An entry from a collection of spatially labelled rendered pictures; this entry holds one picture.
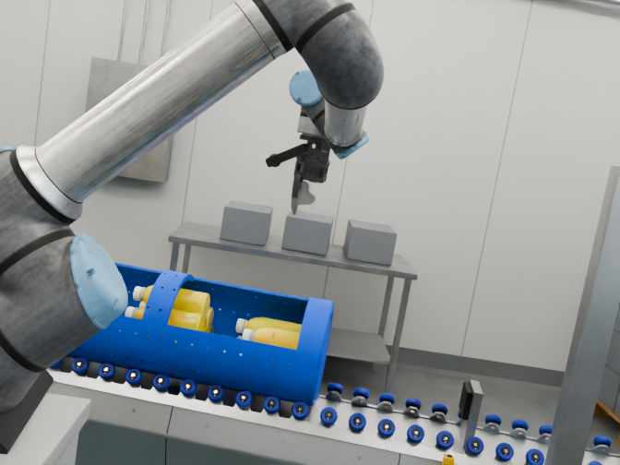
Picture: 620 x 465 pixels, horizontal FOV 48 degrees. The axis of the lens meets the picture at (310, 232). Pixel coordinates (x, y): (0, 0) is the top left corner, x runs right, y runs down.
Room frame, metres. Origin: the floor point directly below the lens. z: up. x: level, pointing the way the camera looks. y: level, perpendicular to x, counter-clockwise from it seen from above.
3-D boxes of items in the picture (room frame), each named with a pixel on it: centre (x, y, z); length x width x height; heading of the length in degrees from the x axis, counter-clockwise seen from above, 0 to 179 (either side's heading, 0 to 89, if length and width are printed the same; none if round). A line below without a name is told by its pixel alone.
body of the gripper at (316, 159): (1.85, 0.03, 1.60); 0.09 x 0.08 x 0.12; 85
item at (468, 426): (1.77, -0.49, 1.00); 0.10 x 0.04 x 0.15; 175
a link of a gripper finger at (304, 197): (1.83, 0.03, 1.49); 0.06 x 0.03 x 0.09; 85
